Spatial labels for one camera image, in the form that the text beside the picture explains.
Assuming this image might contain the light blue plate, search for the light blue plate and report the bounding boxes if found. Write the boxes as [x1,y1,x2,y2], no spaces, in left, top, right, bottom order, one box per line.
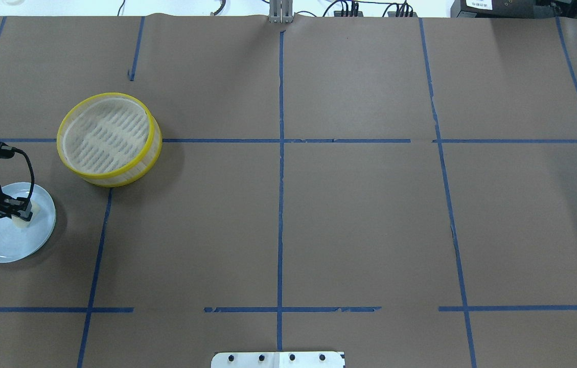
[0,185,56,263]

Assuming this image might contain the yellow rimmed steamer basket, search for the yellow rimmed steamer basket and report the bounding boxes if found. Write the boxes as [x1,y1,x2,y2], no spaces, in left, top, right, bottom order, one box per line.
[56,93,163,187]

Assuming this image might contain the grey metal bracket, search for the grey metal bracket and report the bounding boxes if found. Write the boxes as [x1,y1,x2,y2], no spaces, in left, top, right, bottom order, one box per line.
[267,0,294,24]

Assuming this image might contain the black equipment box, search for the black equipment box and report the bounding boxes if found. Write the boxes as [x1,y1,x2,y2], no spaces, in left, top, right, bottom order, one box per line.
[450,0,577,19]

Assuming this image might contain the black power strip cables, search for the black power strip cables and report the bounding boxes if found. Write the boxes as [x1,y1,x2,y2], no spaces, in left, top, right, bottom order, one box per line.
[322,0,417,18]

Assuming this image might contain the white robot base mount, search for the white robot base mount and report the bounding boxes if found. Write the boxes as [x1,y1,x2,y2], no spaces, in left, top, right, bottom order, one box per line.
[211,351,346,367]

